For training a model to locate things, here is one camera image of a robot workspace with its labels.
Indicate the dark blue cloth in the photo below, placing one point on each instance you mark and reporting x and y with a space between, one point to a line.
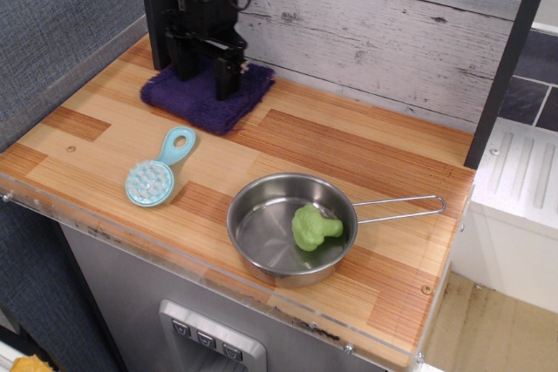
195 99

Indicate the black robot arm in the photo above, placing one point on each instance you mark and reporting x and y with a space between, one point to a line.
206 28

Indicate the grey cabinet with dispenser panel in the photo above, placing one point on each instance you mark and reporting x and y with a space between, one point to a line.
163 322

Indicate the stainless steel pan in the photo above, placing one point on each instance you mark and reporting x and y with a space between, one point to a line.
259 226

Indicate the yellow object at corner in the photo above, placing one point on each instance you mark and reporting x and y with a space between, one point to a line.
30 364

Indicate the dark right upright post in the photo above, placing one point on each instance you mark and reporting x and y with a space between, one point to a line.
510 57

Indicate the white ribbed appliance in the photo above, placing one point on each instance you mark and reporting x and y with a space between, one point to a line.
508 236

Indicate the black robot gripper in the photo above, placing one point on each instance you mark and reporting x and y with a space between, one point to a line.
206 28

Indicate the light blue scrub brush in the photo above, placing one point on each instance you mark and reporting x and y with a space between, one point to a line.
151 182

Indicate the green toy broccoli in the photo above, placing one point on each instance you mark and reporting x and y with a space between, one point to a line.
310 228

